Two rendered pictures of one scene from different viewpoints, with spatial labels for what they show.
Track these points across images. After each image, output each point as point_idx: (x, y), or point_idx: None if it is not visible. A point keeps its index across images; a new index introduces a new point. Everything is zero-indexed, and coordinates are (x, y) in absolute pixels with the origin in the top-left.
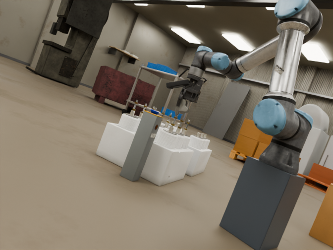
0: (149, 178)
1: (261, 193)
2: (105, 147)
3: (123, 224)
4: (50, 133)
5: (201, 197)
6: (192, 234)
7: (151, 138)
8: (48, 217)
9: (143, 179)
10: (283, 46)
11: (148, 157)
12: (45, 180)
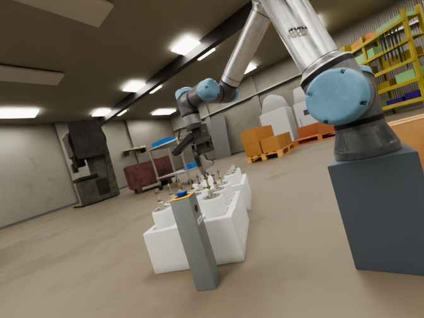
0: (228, 260)
1: (388, 200)
2: (159, 260)
3: None
4: (95, 288)
5: (287, 231)
6: None
7: (200, 224)
8: None
9: (223, 266)
10: (279, 0)
11: (211, 240)
12: None
